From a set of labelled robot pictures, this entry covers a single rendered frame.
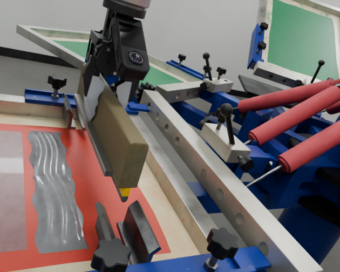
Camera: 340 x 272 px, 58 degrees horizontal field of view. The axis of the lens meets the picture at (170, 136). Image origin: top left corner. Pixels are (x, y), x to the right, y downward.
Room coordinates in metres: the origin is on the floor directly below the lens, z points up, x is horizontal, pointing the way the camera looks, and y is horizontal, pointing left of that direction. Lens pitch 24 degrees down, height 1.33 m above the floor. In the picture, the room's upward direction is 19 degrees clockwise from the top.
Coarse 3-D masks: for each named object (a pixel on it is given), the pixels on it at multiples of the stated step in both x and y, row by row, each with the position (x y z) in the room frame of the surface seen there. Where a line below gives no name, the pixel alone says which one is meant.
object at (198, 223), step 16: (0, 96) 0.66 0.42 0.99; (16, 96) 0.69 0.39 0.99; (0, 112) 0.64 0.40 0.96; (16, 112) 0.66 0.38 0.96; (32, 112) 0.68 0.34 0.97; (48, 112) 0.70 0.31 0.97; (144, 128) 0.75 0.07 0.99; (160, 160) 0.62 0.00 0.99; (160, 176) 0.58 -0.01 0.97; (176, 176) 0.57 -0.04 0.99; (176, 192) 0.52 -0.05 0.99; (192, 192) 0.53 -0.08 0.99; (176, 208) 0.50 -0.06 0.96; (192, 208) 0.48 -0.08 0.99; (192, 224) 0.45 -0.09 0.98; (208, 224) 0.45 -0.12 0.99; (192, 240) 0.44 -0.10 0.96
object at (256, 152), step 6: (252, 150) 0.73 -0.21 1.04; (258, 150) 0.75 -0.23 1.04; (252, 156) 0.70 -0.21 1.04; (258, 156) 0.71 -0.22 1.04; (264, 156) 0.72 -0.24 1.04; (258, 162) 0.71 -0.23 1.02; (264, 162) 0.72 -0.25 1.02; (252, 168) 0.70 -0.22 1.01; (258, 168) 0.71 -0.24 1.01; (264, 168) 0.73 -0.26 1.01
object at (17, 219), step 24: (0, 192) 0.39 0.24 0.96; (24, 192) 0.41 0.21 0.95; (96, 192) 0.48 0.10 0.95; (0, 216) 0.35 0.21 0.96; (24, 216) 0.36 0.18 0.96; (96, 216) 0.41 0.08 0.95; (120, 216) 0.43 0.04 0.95; (0, 240) 0.31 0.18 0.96; (24, 240) 0.32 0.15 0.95; (96, 240) 0.36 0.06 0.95; (0, 264) 0.27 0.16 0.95; (24, 264) 0.28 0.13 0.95; (48, 264) 0.30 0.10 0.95
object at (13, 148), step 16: (0, 128) 0.58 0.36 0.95; (16, 128) 0.60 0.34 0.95; (32, 128) 0.62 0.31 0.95; (48, 128) 0.65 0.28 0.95; (64, 128) 0.67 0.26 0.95; (0, 144) 0.52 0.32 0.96; (16, 144) 0.54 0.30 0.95; (64, 144) 0.60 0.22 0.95; (80, 144) 0.63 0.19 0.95; (0, 160) 0.47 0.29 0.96; (16, 160) 0.49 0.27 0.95; (80, 160) 0.56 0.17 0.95; (96, 160) 0.58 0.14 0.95; (0, 176) 0.43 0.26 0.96; (16, 176) 0.44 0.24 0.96; (32, 176) 0.46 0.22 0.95; (80, 176) 0.51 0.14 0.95; (96, 176) 0.52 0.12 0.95
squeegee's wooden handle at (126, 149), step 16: (80, 80) 0.65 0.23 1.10; (112, 96) 0.51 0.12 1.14; (96, 112) 0.51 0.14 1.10; (112, 112) 0.44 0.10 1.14; (96, 128) 0.49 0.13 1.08; (112, 128) 0.42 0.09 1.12; (128, 128) 0.40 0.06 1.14; (112, 144) 0.41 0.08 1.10; (128, 144) 0.36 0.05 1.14; (144, 144) 0.37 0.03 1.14; (112, 160) 0.39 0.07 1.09; (128, 160) 0.36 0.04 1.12; (144, 160) 0.37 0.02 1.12; (128, 176) 0.36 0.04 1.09
